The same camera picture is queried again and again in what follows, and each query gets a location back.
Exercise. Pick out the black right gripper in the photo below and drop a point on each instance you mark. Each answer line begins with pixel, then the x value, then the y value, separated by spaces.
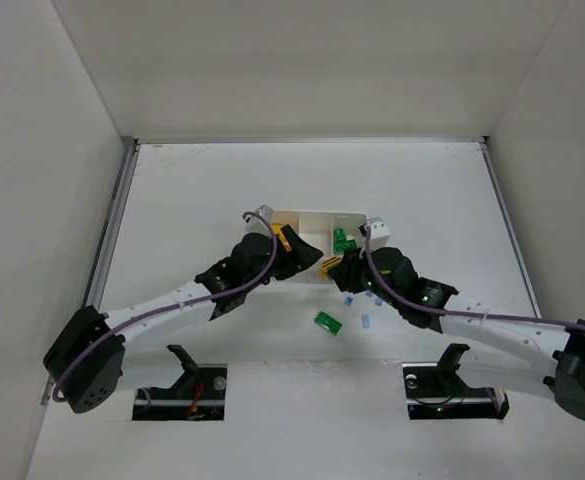
pixel 351 270

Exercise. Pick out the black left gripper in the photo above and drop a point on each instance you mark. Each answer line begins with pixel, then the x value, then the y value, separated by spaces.
pixel 286 252

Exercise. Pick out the yellow face lego cube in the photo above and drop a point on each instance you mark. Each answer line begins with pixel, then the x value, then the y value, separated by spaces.
pixel 284 233

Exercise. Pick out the yellow striped lego brick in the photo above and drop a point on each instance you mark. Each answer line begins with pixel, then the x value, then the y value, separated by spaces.
pixel 328 264

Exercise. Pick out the green lego plate piece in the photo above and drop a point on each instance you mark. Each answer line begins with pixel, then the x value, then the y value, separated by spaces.
pixel 341 247

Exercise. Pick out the green square lego brick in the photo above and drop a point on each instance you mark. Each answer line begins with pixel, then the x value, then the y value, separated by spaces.
pixel 339 236

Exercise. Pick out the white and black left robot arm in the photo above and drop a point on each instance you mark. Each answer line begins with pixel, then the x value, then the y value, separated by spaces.
pixel 87 359

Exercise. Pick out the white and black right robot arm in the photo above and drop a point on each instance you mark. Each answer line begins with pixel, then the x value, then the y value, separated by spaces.
pixel 491 352

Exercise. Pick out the white three-compartment container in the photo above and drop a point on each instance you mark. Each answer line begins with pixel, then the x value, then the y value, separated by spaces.
pixel 316 228

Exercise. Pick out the green flat lego plate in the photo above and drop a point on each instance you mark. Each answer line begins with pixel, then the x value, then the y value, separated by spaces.
pixel 328 323

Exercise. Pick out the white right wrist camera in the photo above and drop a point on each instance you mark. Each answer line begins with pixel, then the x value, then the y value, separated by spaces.
pixel 375 232

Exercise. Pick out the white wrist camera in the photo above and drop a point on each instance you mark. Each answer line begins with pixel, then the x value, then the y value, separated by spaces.
pixel 261 221
pixel 375 232

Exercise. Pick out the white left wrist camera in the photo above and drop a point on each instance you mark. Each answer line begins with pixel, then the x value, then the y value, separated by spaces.
pixel 261 221

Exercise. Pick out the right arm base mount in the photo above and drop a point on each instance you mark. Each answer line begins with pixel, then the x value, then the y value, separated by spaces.
pixel 435 391

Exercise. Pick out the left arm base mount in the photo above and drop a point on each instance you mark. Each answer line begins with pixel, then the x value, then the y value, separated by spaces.
pixel 195 393

